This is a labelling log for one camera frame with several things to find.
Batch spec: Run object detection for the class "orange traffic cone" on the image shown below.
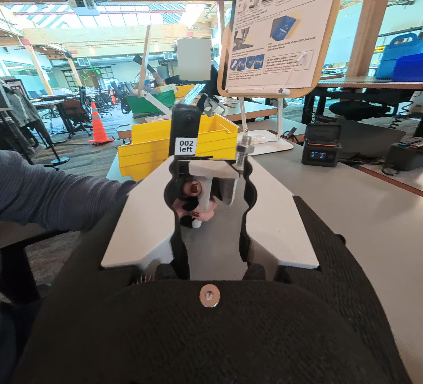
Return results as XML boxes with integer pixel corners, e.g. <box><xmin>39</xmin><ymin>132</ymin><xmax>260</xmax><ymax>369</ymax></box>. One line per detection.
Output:
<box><xmin>89</xmin><ymin>101</ymin><xmax>114</xmax><ymax>144</ymax></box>

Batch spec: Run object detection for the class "black charger box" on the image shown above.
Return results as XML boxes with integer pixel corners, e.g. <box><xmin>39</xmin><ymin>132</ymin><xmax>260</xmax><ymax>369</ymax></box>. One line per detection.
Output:
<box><xmin>385</xmin><ymin>141</ymin><xmax>423</xmax><ymax>172</ymax></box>

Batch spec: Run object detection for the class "ceiling projector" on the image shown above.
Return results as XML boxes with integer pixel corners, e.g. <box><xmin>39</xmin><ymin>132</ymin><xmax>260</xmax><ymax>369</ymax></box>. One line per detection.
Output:
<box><xmin>68</xmin><ymin>0</ymin><xmax>100</xmax><ymax>16</ymax></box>

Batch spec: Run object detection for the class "blue plastic bin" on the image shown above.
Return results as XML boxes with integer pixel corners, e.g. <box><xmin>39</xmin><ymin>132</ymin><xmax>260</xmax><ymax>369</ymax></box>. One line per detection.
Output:
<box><xmin>391</xmin><ymin>55</ymin><xmax>423</xmax><ymax>82</ymax></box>

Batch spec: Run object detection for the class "person's left forearm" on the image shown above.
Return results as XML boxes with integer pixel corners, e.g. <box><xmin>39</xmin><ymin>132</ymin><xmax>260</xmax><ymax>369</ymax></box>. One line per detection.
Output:
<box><xmin>0</xmin><ymin>151</ymin><xmax>137</xmax><ymax>232</ymax></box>

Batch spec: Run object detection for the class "brown office chair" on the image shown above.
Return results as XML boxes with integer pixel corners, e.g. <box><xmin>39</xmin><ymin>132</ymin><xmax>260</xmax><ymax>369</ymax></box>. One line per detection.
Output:
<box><xmin>59</xmin><ymin>98</ymin><xmax>94</xmax><ymax>139</ymax></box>

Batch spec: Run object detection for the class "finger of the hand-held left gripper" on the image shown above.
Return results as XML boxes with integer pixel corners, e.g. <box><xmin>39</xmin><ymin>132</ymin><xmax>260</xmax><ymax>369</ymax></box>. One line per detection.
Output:
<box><xmin>213</xmin><ymin>177</ymin><xmax>239</xmax><ymax>206</ymax></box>
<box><xmin>188</xmin><ymin>159</ymin><xmax>241</xmax><ymax>180</ymax></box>

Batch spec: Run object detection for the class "printed instruction sheet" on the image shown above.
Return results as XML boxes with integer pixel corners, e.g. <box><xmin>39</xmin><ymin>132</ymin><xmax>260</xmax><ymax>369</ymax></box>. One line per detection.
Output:
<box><xmin>225</xmin><ymin>0</ymin><xmax>342</xmax><ymax>94</ymax></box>

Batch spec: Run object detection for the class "wooden instruction board stand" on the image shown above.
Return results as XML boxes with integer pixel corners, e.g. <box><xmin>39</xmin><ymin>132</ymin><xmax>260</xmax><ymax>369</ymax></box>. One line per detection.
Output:
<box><xmin>216</xmin><ymin>0</ymin><xmax>342</xmax><ymax>156</ymax></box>

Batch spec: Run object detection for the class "green plastic bin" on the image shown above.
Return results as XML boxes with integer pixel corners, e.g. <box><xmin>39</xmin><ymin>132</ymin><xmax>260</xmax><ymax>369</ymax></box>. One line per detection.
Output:
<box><xmin>126</xmin><ymin>88</ymin><xmax>176</xmax><ymax>114</ymax></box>

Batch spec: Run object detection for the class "blue tote bag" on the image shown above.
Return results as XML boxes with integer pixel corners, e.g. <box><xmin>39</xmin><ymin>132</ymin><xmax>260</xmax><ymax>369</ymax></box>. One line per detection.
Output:
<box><xmin>375</xmin><ymin>32</ymin><xmax>423</xmax><ymax>80</ymax></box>

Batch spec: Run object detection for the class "light wooden post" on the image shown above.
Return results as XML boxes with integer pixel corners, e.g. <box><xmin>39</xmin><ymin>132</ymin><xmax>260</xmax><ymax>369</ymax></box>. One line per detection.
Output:
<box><xmin>347</xmin><ymin>0</ymin><xmax>401</xmax><ymax>77</ymax></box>

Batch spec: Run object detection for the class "black label printer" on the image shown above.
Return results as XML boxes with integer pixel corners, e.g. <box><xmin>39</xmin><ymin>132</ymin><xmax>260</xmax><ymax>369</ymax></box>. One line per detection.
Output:
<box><xmin>301</xmin><ymin>123</ymin><xmax>342</xmax><ymax>167</ymax></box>

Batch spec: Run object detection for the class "yellow plastic bin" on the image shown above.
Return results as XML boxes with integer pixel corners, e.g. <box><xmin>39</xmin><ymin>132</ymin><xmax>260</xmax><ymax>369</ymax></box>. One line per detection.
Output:
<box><xmin>118</xmin><ymin>113</ymin><xmax>239</xmax><ymax>182</ymax></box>

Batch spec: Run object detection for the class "person's left hand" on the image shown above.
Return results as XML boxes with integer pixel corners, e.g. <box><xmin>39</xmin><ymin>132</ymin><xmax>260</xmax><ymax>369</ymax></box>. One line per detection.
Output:
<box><xmin>173</xmin><ymin>180</ymin><xmax>219</xmax><ymax>223</ymax></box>

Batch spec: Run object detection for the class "thin wooden board stand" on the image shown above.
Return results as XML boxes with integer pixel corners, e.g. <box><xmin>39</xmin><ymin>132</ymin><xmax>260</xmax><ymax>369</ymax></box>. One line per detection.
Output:
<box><xmin>136</xmin><ymin>25</ymin><xmax>172</xmax><ymax>117</ymax></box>

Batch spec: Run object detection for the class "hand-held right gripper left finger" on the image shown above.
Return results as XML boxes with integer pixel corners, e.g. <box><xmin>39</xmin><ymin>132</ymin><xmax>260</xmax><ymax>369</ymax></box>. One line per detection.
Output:
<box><xmin>101</xmin><ymin>155</ymin><xmax>190</xmax><ymax>279</ymax></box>

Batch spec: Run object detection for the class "steel hex bolt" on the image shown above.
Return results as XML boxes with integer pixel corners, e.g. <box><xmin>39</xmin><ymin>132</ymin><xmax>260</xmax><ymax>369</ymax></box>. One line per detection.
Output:
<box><xmin>236</xmin><ymin>135</ymin><xmax>254</xmax><ymax>174</ymax></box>

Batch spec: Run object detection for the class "grey hanging jacket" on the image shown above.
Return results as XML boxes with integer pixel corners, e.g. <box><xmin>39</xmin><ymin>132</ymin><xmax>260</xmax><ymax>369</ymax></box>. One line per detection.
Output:
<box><xmin>0</xmin><ymin>77</ymin><xmax>51</xmax><ymax>157</ymax></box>

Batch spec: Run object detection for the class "black cable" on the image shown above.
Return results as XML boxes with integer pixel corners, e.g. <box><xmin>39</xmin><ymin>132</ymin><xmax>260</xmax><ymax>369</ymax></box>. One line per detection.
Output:
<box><xmin>340</xmin><ymin>156</ymin><xmax>397</xmax><ymax>176</ymax></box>

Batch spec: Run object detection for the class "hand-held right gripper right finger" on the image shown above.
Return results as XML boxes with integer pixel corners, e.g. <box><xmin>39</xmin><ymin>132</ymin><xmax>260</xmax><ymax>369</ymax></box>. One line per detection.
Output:
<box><xmin>239</xmin><ymin>156</ymin><xmax>319</xmax><ymax>270</ymax></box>

